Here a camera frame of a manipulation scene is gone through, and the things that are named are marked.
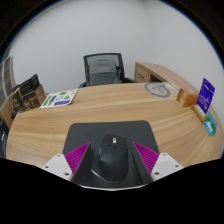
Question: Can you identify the wooden side desk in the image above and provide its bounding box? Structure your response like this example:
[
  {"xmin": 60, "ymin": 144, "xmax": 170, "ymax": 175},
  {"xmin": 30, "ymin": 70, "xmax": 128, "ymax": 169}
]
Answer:
[{"xmin": 133, "ymin": 61, "xmax": 201, "ymax": 96}]

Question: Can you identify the small yellow box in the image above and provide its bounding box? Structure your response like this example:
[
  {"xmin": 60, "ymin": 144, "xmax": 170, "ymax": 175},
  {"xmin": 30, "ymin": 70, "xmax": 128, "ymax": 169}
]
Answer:
[{"xmin": 191, "ymin": 104, "xmax": 208, "ymax": 124}]

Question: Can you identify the black computer mouse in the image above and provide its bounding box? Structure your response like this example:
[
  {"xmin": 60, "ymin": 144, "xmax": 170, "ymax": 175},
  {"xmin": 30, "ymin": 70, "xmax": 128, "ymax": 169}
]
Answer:
[{"xmin": 90, "ymin": 133, "xmax": 129, "ymax": 184}]

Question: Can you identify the dark grey mouse pad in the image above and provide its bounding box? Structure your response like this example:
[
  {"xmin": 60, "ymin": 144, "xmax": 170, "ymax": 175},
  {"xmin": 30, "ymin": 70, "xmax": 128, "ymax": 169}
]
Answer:
[{"xmin": 62, "ymin": 120, "xmax": 160, "ymax": 188}]

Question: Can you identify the round grey disc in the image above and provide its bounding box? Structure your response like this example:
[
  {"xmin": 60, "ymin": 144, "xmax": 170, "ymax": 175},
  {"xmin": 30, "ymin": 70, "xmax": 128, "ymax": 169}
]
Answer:
[{"xmin": 143, "ymin": 81, "xmax": 172, "ymax": 99}]

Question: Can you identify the blue packet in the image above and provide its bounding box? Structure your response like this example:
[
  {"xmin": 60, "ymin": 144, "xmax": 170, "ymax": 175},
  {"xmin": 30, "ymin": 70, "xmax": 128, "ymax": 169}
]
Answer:
[{"xmin": 203, "ymin": 119, "xmax": 215, "ymax": 137}]

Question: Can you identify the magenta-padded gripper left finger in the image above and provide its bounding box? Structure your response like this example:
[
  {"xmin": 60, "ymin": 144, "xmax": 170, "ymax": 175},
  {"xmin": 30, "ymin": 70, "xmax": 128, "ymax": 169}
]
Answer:
[{"xmin": 40, "ymin": 142, "xmax": 92, "ymax": 185}]

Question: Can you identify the brown printed cardboard box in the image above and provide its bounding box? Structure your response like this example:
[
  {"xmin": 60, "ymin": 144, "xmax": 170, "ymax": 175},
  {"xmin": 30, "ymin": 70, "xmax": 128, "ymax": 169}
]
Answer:
[{"xmin": 20, "ymin": 83, "xmax": 47, "ymax": 113}]

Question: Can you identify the black mesh office chair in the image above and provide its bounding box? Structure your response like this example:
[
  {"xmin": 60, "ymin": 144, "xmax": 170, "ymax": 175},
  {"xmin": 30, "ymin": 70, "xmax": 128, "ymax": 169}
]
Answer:
[{"xmin": 78, "ymin": 52, "xmax": 136, "ymax": 89}]

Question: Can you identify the dark flat cardboard box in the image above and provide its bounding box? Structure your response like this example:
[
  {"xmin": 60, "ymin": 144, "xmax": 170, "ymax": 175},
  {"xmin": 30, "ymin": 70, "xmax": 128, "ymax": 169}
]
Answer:
[{"xmin": 18, "ymin": 73, "xmax": 41, "ymax": 96}]

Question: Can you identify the white printed leaflet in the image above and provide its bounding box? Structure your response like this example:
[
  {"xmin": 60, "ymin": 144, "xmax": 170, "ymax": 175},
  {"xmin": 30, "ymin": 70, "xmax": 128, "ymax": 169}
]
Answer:
[{"xmin": 39, "ymin": 88, "xmax": 79, "ymax": 110}]

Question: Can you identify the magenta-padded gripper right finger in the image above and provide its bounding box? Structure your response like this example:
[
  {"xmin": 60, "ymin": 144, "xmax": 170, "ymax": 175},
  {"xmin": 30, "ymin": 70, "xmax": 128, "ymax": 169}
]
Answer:
[{"xmin": 131, "ymin": 142, "xmax": 185, "ymax": 185}]

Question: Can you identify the purple standing sign card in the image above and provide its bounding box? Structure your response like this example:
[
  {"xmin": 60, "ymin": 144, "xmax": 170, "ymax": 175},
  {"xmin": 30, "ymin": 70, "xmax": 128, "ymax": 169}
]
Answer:
[{"xmin": 195, "ymin": 77, "xmax": 216, "ymax": 115}]

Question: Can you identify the green packet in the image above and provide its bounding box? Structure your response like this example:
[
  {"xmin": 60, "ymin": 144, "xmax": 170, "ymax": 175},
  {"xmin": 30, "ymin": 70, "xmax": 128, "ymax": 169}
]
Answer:
[{"xmin": 205, "ymin": 110, "xmax": 219, "ymax": 134}]

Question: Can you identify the orange cardboard box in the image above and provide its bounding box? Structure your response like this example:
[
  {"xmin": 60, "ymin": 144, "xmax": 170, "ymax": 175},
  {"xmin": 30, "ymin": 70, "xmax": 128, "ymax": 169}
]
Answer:
[{"xmin": 176, "ymin": 87, "xmax": 200, "ymax": 108}]

